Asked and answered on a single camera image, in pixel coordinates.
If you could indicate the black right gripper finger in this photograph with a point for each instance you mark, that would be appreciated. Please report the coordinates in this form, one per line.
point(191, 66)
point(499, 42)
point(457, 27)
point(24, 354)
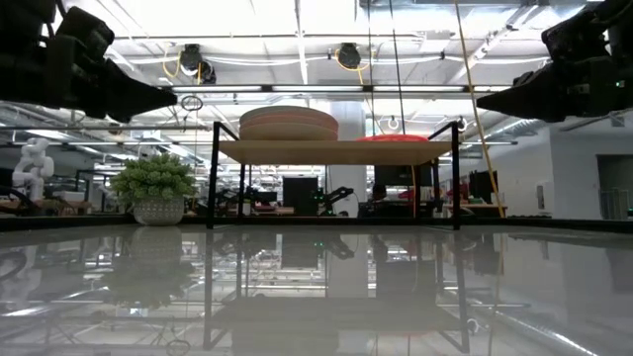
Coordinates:
point(534, 96)

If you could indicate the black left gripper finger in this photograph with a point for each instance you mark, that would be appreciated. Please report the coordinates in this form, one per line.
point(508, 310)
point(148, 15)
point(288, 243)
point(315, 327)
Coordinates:
point(133, 99)

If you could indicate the orange transparent plastic plate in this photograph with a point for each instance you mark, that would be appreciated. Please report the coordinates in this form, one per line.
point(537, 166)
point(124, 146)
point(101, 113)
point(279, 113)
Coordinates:
point(393, 137)

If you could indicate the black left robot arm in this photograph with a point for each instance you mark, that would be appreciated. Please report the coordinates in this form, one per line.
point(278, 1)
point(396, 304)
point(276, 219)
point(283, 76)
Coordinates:
point(25, 10)

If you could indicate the black background robot arm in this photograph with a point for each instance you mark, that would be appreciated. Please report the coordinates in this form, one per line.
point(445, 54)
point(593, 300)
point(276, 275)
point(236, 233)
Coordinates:
point(341, 193)

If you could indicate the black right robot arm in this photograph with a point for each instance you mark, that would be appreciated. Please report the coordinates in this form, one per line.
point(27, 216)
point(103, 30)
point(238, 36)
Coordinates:
point(623, 20)

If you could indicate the wooden shelf board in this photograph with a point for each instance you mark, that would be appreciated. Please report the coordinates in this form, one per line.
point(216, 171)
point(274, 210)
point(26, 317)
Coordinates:
point(331, 152)

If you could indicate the green artificial plant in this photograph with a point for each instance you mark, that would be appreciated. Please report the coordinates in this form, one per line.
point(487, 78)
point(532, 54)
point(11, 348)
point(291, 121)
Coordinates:
point(153, 180)

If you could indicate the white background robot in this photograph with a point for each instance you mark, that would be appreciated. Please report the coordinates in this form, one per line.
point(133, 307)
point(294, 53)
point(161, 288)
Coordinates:
point(34, 168)

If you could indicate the dark grey door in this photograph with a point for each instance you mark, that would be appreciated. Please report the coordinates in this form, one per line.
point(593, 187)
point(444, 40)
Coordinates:
point(615, 183)

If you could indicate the grey patterned plant pot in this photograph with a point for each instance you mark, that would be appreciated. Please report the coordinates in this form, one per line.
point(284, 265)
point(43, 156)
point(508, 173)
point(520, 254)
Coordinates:
point(158, 211)

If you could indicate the black wide monitor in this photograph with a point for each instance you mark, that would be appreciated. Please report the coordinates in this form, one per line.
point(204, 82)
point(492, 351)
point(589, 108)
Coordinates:
point(395, 175)

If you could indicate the person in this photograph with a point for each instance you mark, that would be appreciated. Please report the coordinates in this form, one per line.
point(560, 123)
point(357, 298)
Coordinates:
point(380, 192)

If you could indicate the long ceiling light strip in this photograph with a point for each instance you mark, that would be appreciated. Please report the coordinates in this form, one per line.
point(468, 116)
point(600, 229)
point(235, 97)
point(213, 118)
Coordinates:
point(316, 89)

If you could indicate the black computer monitor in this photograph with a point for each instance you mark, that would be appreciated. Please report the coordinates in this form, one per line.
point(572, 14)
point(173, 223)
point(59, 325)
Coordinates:
point(300, 193)

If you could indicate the silver ventilation duct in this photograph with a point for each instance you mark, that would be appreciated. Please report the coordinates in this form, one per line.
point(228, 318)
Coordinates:
point(524, 126)

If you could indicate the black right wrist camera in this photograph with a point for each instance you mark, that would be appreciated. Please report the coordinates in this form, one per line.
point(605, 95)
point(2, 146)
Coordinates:
point(576, 37)

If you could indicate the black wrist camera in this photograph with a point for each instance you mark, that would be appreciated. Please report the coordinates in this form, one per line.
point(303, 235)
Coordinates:
point(84, 27)
point(576, 37)

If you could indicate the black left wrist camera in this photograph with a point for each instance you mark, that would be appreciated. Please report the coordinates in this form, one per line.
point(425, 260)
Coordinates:
point(84, 27)

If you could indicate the black frame wooden shelf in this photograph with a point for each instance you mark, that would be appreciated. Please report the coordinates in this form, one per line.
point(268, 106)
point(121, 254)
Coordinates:
point(212, 188)

